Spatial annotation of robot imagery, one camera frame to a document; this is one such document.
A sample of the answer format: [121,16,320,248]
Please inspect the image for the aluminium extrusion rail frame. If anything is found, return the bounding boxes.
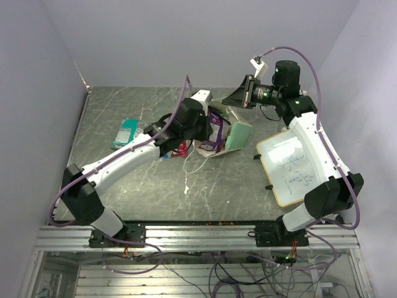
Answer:
[20,221,374,297]

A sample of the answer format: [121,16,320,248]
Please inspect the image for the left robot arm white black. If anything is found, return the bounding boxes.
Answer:
[61,91,212,246]

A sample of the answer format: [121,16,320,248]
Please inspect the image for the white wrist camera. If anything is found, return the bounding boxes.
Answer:
[250,56,268,81]
[191,89,213,106]

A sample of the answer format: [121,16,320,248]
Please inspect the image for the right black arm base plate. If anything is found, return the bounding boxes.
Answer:
[248,221,309,247]

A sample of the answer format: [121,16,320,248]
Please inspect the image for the white whiteboard wooden frame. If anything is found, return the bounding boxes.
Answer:
[256,129,318,207]

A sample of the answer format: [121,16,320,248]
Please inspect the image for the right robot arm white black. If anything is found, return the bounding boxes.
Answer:
[222,57,364,247]

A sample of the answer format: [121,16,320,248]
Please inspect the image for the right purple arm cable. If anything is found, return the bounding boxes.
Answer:
[262,46,360,270]

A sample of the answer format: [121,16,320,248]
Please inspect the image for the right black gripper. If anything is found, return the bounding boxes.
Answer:
[222,74,282,109]

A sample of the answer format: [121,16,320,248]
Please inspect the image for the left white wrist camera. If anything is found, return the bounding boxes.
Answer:
[191,89,213,106]

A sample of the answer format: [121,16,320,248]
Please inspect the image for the red snack packet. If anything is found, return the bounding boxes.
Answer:
[171,140,193,158]

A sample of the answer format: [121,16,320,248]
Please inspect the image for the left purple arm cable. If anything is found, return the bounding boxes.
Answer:
[49,73,190,276]

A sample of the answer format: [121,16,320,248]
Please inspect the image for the loose cables under table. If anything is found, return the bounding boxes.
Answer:
[102,237,342,298]

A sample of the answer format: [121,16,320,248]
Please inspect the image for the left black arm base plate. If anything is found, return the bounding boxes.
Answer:
[89,223,146,248]

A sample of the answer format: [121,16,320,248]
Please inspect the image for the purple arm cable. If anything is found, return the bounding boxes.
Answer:
[49,73,190,276]
[262,46,360,270]

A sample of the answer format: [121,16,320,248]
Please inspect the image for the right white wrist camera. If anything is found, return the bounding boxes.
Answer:
[250,56,268,81]

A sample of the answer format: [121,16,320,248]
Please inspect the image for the green printed paper bag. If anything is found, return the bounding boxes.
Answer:
[187,98,252,161]

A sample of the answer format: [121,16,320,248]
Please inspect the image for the green snack packet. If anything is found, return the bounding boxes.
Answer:
[111,118,149,150]

